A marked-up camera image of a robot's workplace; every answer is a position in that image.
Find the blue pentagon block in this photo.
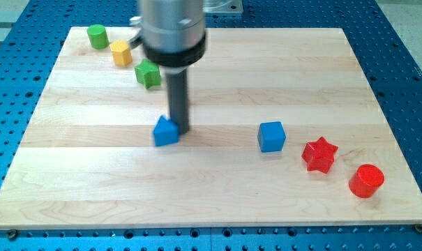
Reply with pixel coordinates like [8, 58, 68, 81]
[153, 116, 179, 146]

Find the blue cube block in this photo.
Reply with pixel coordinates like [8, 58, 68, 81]
[257, 121, 286, 153]

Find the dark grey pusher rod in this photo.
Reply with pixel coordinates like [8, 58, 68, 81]
[165, 68, 190, 135]

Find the light wooden board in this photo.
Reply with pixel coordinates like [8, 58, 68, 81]
[0, 26, 422, 230]

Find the green star block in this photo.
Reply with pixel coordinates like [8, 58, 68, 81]
[134, 59, 161, 89]

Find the red star block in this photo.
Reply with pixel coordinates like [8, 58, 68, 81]
[301, 137, 339, 174]

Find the yellow hexagon block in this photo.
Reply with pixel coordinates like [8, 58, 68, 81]
[110, 40, 133, 66]

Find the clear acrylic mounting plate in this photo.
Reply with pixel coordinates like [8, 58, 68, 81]
[203, 0, 243, 14]

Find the green cylinder block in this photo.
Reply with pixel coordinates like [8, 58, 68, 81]
[86, 24, 109, 50]

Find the red cylinder block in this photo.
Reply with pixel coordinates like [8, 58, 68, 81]
[349, 164, 385, 198]

